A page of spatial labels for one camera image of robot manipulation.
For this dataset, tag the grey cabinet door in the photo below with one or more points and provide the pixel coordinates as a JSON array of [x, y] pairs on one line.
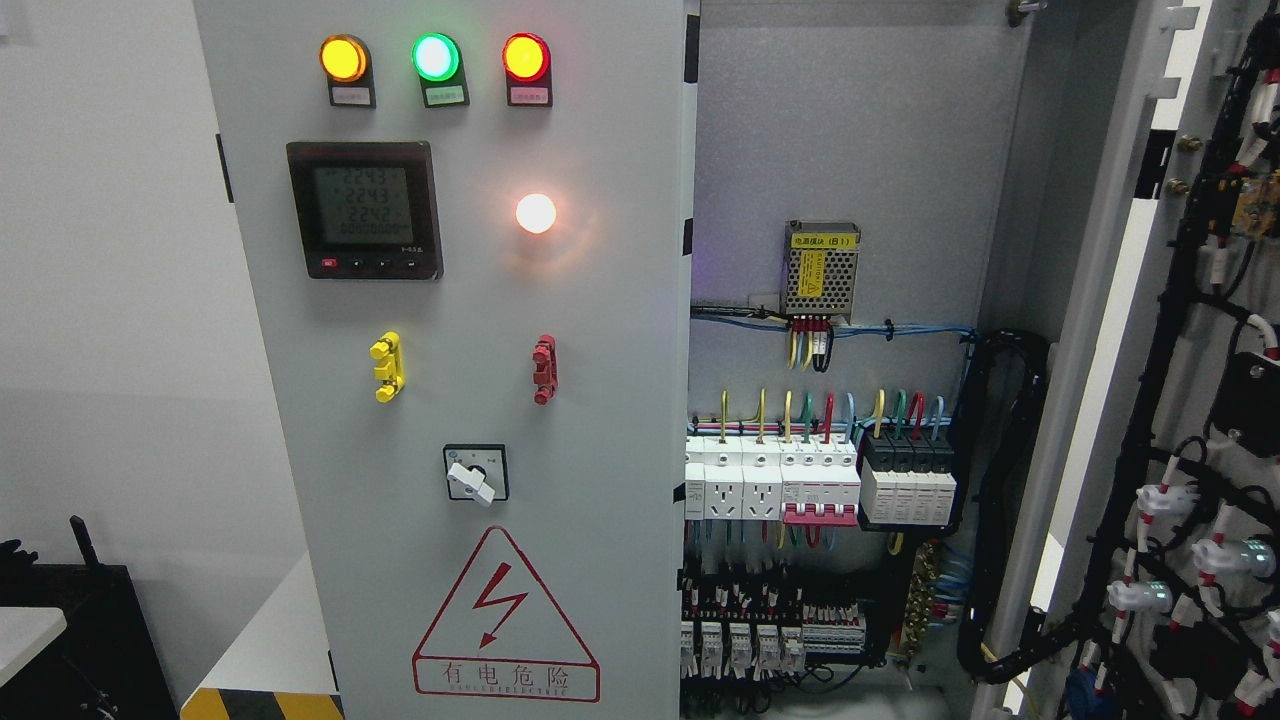
[[592, 474], [1141, 582]]

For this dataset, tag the metal mesh power supply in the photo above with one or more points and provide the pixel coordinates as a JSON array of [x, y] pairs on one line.
[[821, 268]]

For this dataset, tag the white breaker and socket row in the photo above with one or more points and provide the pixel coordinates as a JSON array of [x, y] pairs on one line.
[[770, 479]]

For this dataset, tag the black white surge protector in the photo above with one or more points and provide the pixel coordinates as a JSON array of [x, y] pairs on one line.
[[906, 482]]

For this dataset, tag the red high voltage warning sticker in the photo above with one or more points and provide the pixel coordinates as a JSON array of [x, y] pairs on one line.
[[501, 633]]

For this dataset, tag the black digital power meter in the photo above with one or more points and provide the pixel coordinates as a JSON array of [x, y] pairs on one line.
[[367, 210]]

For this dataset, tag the red indicator lamp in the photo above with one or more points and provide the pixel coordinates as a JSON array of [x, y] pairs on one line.
[[526, 61]]

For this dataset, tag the green indicator lamp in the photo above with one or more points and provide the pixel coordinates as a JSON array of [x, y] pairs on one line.
[[439, 64]]

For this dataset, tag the black box at left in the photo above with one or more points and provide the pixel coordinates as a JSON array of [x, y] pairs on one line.
[[104, 665]]

